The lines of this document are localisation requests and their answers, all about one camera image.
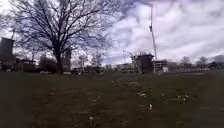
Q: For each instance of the row of bare trees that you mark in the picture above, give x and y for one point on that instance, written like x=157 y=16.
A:
x=200 y=62

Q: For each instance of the large bare tree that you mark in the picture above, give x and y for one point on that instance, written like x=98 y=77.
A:
x=58 y=56

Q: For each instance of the row of low buildings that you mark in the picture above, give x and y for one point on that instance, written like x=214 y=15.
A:
x=30 y=65

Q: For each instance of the narrow dark tower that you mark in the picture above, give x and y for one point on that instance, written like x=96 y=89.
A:
x=66 y=60

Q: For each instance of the dark tall building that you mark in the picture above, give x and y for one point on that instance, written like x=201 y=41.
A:
x=6 y=51

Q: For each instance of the green grass field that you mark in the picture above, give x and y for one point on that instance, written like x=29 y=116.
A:
x=83 y=100

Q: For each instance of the tall construction crane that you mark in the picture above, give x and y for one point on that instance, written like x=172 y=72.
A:
x=152 y=33

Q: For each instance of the unfinished multi-storey building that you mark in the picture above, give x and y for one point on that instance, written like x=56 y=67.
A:
x=145 y=62

